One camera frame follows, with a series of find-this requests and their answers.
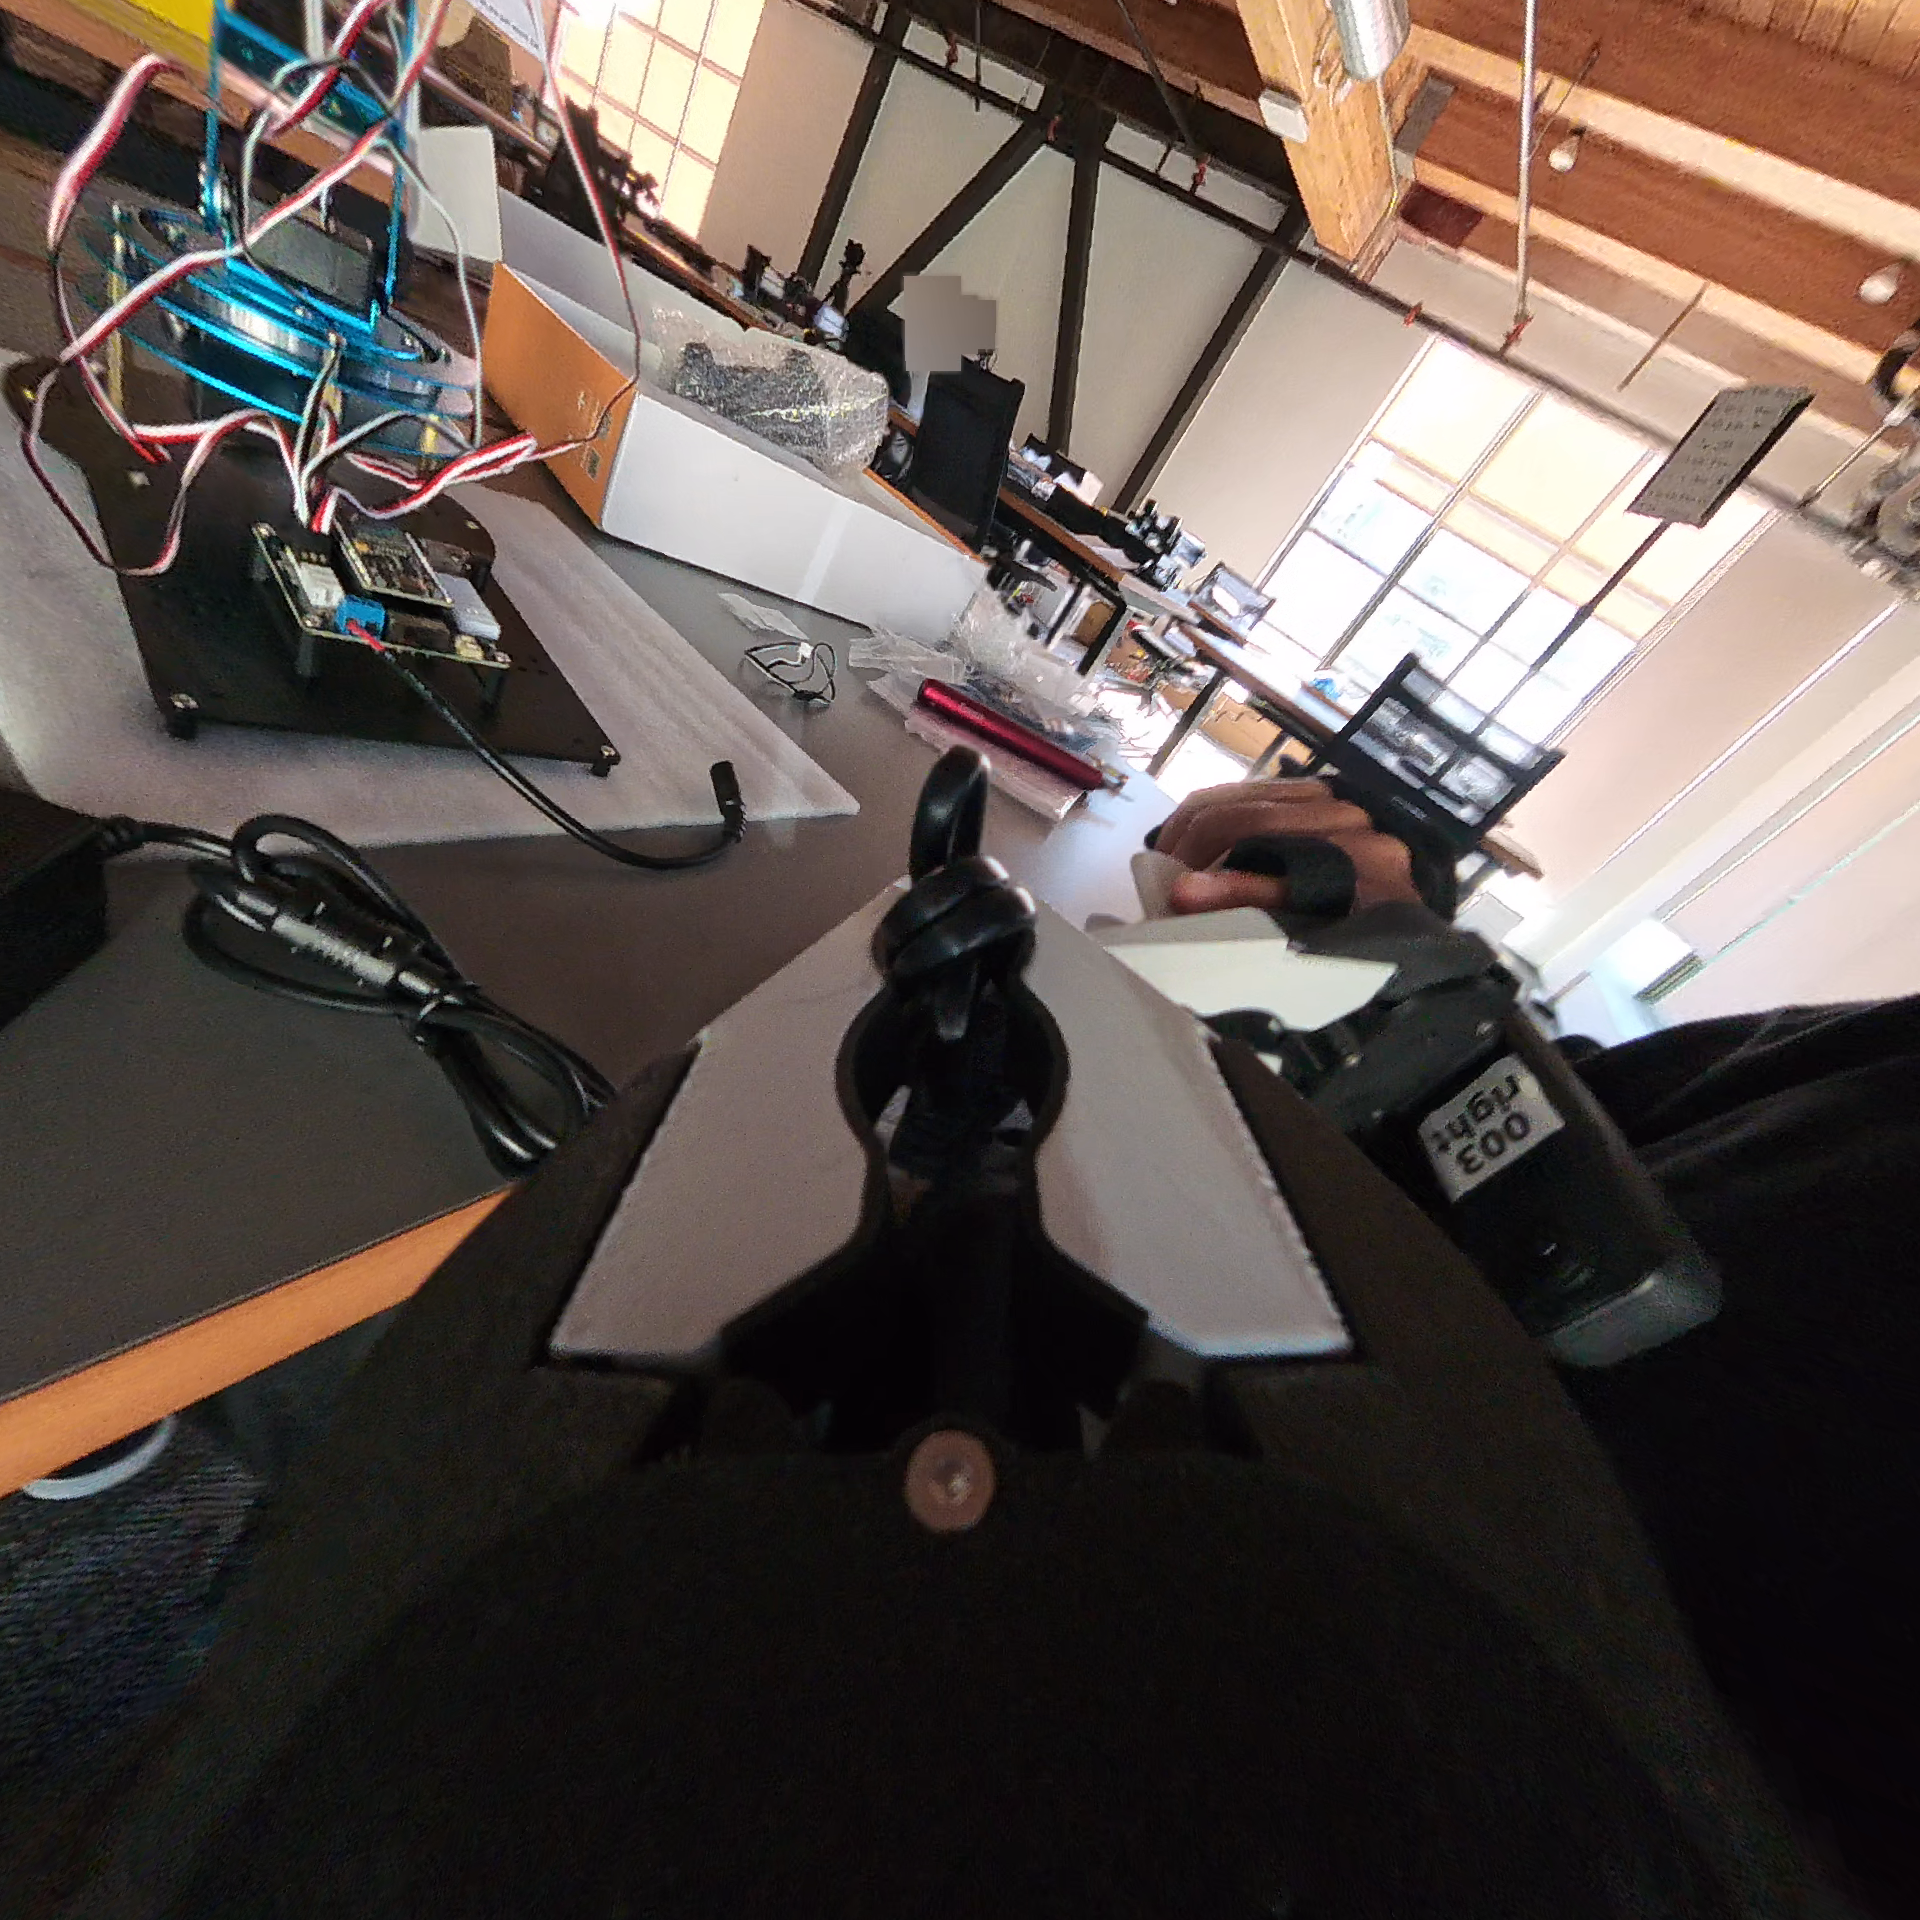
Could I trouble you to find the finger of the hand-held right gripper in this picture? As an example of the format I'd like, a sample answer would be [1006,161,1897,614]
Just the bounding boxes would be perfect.
[1089,907,1402,1037]

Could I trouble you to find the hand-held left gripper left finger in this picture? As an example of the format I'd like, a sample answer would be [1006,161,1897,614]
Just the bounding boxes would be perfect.
[547,883,904,1363]

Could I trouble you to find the grey desk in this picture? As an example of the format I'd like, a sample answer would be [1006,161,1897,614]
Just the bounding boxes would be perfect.
[0,135,1250,1502]

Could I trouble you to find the red screwdriver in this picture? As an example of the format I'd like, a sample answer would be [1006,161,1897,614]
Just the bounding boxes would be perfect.
[914,677,1129,793]

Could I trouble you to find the hanging sign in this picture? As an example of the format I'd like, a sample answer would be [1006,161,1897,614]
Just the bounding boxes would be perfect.
[1622,381,1817,529]

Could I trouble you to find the person's right hand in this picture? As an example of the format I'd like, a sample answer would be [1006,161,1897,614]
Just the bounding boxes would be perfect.
[1142,776,1425,920]

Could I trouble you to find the white foam sheet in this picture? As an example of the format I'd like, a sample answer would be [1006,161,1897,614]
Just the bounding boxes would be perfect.
[0,351,865,853]

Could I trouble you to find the person's right forearm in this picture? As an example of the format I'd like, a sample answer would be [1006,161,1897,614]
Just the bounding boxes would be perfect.
[1552,992,1920,1292]

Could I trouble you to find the black office chair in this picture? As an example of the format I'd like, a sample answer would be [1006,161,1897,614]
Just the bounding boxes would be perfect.
[904,363,1028,553]

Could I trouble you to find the cardboard box with foam insert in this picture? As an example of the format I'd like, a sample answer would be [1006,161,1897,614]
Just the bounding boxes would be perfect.
[412,123,994,643]

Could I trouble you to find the blue toy robot arm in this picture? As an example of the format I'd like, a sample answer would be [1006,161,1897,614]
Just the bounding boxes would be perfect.
[0,0,753,876]

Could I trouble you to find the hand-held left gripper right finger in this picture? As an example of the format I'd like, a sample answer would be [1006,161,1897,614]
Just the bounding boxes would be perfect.
[1025,900,1356,1363]

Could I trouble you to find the person's white shoe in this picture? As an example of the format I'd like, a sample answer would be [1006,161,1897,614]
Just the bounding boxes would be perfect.
[19,1411,182,1504]

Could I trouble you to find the pile of clear plastic bags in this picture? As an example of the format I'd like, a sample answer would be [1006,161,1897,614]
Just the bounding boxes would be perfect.
[844,582,1129,822]

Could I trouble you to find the black power adapter with cable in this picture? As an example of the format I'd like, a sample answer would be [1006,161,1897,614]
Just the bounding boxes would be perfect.
[0,783,620,1175]

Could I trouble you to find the metal air duct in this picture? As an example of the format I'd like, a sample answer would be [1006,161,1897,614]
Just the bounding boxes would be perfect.
[1324,0,1416,86]

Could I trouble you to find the bubble wrap parts bag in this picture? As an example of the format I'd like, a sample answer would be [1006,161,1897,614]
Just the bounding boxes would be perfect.
[650,304,894,471]

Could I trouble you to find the wood-edged desk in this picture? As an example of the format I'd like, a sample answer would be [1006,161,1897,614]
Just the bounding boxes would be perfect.
[885,405,1548,887]

